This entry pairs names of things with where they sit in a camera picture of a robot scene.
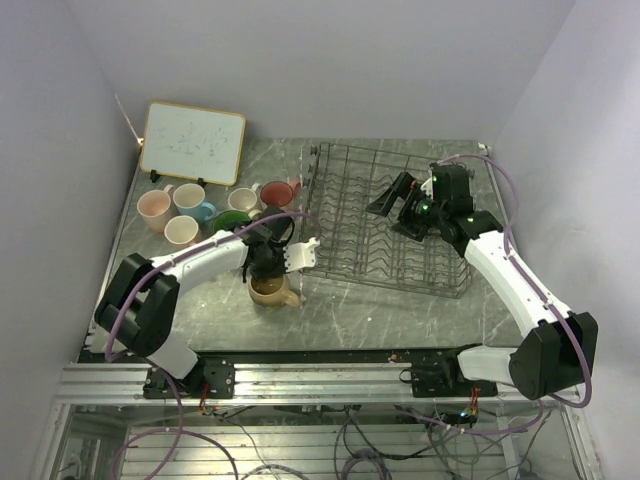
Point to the white speckled mug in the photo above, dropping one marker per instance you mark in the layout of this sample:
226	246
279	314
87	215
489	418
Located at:
246	200

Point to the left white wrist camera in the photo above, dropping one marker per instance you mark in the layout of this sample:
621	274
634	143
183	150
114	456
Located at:
301	255

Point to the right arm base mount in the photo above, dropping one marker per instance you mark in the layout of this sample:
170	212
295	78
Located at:
441	379

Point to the pink floral mug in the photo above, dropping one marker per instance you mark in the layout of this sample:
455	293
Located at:
280	194

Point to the large beige mug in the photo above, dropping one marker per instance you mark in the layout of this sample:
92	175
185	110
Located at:
229	220

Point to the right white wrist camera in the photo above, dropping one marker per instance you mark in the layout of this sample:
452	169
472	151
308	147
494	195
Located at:
427	186

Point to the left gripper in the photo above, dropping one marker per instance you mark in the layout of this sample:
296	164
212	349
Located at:
257	273

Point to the light pink faceted mug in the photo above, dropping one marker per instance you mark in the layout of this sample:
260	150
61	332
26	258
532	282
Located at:
183	231

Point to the salmon pink mug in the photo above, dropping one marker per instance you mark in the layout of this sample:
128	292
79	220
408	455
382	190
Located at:
157	208

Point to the aluminium frame rail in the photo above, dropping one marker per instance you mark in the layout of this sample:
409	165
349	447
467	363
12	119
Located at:
275	384

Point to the wire dish rack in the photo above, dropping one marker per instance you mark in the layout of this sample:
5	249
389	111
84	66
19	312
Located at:
359	247

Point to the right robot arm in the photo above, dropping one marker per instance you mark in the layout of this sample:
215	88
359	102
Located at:
558	345

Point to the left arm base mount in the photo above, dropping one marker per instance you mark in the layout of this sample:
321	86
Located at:
211	378

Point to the blue mug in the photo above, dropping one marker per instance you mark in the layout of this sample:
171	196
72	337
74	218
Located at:
190	200

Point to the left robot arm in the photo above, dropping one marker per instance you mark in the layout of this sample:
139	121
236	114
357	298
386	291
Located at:
138	306

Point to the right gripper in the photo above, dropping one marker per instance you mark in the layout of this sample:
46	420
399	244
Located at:
386	202

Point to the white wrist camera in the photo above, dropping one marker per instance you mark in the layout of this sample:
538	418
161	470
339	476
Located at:
301	255
427	186

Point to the yellow framed whiteboard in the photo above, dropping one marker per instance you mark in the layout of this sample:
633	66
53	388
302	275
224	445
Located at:
192	143

